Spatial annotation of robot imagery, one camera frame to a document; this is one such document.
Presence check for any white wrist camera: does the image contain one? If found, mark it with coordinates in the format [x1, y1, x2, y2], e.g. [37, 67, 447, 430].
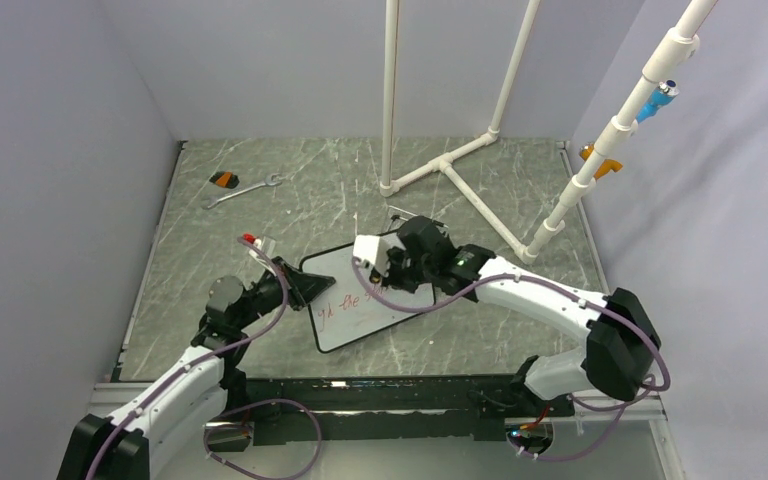
[352, 235, 390, 273]
[237, 233, 276, 262]

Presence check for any silver open-end wrench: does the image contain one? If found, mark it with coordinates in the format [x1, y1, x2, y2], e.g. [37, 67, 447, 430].
[201, 173, 284, 210]

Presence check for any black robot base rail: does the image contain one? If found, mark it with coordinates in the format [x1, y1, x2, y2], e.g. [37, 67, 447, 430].
[207, 374, 575, 452]

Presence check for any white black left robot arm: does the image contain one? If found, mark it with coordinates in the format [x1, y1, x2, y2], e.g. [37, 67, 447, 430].
[57, 257, 336, 479]

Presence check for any orange clip on pipe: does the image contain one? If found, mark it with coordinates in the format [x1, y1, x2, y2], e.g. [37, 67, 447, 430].
[579, 144, 624, 181]

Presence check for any aluminium extrusion rail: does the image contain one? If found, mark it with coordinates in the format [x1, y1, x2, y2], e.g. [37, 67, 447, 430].
[569, 390, 667, 421]

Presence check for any metal wire whiteboard stand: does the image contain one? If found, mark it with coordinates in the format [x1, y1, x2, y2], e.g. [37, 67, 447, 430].
[383, 205, 416, 232]

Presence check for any blue clip on pipe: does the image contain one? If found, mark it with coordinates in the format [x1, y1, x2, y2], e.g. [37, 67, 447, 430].
[635, 79, 679, 124]

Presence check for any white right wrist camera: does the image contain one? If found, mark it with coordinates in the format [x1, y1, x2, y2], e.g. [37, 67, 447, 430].
[352, 235, 390, 273]

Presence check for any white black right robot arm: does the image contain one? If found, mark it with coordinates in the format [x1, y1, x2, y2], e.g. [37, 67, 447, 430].
[352, 216, 668, 415]

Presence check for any white PVC pipe frame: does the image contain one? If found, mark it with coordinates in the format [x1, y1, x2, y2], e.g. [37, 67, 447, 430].
[379, 0, 720, 265]

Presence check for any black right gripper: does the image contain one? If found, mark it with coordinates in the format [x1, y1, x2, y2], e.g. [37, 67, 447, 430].
[372, 246, 435, 295]

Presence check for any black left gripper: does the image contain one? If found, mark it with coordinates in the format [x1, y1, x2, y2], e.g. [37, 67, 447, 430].
[235, 256, 334, 330]

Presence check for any white whiteboard black frame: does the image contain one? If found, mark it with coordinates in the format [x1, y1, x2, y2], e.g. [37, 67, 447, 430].
[300, 243, 415, 353]

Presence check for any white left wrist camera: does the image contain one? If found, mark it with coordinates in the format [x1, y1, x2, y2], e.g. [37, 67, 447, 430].
[237, 233, 276, 262]

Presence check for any black orange small tool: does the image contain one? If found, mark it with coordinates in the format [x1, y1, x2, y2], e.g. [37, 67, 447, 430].
[209, 171, 239, 189]

